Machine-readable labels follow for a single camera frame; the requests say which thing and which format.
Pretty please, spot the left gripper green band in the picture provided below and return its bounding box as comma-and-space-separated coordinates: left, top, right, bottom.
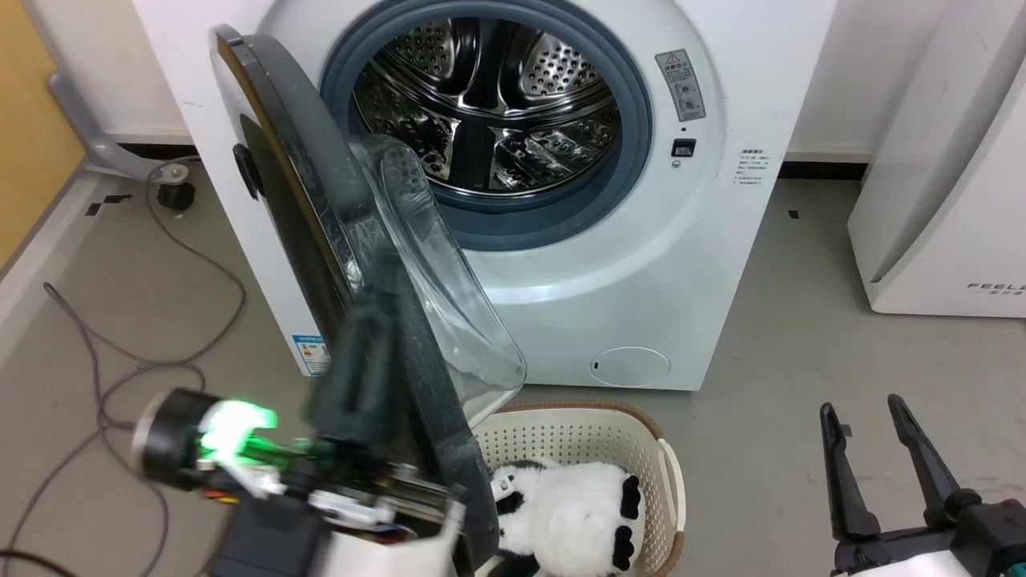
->
195, 292, 467, 555

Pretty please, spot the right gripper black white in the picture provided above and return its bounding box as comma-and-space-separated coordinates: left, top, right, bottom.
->
818, 393, 1026, 577

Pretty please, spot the black round washing machine door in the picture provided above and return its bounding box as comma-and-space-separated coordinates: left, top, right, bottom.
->
208, 24, 528, 576

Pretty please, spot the white front-load washing machine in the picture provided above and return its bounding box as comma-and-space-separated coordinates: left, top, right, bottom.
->
132, 0, 839, 393

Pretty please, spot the grey rubber door gasket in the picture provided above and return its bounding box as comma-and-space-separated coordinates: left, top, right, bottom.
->
320, 0, 654, 252

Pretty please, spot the blue white energy label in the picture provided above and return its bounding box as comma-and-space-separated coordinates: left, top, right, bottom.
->
291, 334, 333, 377

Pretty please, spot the cream perforated laundry basket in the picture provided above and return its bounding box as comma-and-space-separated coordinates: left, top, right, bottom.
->
473, 400, 687, 577

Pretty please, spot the black and white panda plush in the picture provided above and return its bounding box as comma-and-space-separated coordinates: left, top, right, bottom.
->
489, 460, 644, 577

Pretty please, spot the black round caster foot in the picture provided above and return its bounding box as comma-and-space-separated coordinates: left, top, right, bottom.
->
156, 182, 196, 212

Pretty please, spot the white appliance with grey lettering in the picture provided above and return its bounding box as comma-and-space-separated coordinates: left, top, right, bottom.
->
847, 0, 1026, 318

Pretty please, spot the steel perforated washer drum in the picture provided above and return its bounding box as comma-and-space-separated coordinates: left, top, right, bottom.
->
352, 18, 623, 193

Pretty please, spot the yellow wooden panel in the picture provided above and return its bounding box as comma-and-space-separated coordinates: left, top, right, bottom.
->
0, 0, 87, 269

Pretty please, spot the grey warning sticker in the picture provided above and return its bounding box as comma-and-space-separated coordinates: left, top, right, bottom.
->
655, 49, 708, 123

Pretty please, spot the long grey floor cable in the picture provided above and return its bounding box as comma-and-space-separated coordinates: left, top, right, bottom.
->
0, 159, 247, 562

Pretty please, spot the thin grey floor cable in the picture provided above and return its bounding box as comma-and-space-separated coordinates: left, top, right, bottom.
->
42, 282, 171, 577

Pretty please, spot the grey bent drain hose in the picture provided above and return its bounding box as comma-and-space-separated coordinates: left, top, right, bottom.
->
46, 71, 165, 182

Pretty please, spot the black floor cable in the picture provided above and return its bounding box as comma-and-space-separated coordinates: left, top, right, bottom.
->
0, 548, 81, 577

